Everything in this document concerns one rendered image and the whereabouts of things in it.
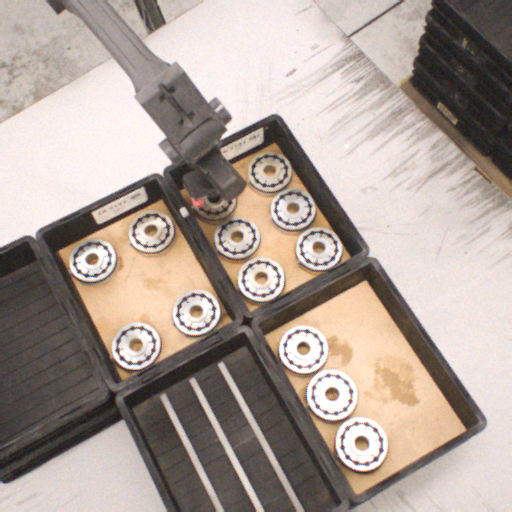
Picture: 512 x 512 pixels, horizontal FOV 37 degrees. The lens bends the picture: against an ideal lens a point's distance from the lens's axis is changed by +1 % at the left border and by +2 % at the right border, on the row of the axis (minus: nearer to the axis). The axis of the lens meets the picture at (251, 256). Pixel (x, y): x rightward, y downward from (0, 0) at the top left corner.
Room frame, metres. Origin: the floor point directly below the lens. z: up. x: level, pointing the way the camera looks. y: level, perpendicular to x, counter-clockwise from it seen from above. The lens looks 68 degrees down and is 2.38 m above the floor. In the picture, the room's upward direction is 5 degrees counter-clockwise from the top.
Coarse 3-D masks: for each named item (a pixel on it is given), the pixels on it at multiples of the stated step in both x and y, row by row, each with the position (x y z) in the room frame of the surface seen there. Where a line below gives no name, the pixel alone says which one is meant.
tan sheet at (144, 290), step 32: (128, 224) 0.74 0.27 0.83; (64, 256) 0.68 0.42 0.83; (128, 256) 0.66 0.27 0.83; (192, 256) 0.65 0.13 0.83; (96, 288) 0.59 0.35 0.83; (128, 288) 0.59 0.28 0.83; (160, 288) 0.58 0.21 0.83; (192, 288) 0.57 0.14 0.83; (96, 320) 0.52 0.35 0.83; (128, 320) 0.51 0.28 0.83; (160, 320) 0.51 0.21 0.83; (224, 320) 0.49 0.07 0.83
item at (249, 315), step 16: (256, 128) 0.90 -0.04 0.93; (288, 128) 0.90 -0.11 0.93; (224, 144) 0.87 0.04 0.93; (304, 160) 0.81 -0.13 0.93; (320, 176) 0.77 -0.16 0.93; (176, 192) 0.76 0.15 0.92; (336, 208) 0.69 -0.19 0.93; (192, 224) 0.68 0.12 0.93; (352, 224) 0.65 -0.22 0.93; (208, 240) 0.64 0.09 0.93; (368, 256) 0.58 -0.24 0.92; (224, 272) 0.57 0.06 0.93; (336, 272) 0.54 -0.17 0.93; (304, 288) 0.51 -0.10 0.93; (240, 304) 0.49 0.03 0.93; (272, 304) 0.49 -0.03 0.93
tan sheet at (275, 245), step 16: (272, 144) 0.92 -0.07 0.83; (240, 160) 0.88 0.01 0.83; (240, 208) 0.76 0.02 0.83; (256, 208) 0.75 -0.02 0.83; (256, 224) 0.71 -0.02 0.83; (272, 224) 0.71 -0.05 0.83; (320, 224) 0.70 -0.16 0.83; (240, 240) 0.68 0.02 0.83; (272, 240) 0.67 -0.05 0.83; (288, 240) 0.67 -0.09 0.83; (256, 256) 0.64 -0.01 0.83; (272, 256) 0.63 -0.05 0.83; (288, 256) 0.63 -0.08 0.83; (288, 272) 0.59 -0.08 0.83; (304, 272) 0.59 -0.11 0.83; (288, 288) 0.55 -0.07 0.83
